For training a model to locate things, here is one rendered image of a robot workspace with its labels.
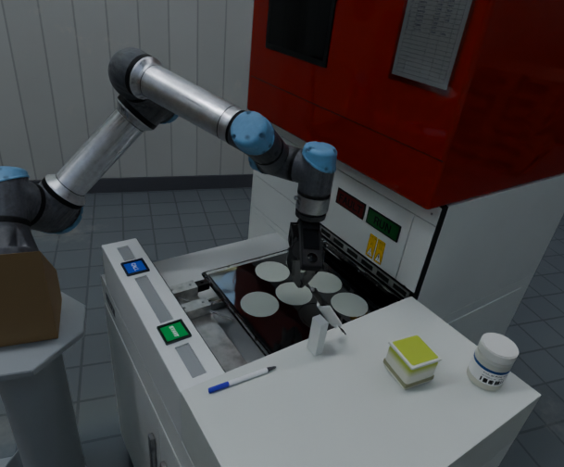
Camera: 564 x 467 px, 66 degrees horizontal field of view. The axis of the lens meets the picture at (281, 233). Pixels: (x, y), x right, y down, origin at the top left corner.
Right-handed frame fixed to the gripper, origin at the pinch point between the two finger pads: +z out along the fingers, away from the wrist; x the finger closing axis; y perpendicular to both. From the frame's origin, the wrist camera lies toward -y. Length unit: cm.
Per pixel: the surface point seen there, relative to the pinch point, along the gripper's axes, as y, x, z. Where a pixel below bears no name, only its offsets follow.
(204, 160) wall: 261, 35, 73
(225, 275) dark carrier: 14.1, 18.4, 8.2
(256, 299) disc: 3.8, 10.4, 8.1
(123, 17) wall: 250, 90, -30
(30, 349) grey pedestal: -6, 63, 16
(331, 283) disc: 11.3, -11.4, 8.0
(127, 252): 15.7, 44.8, 2.5
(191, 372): -25.5, 25.0, 2.4
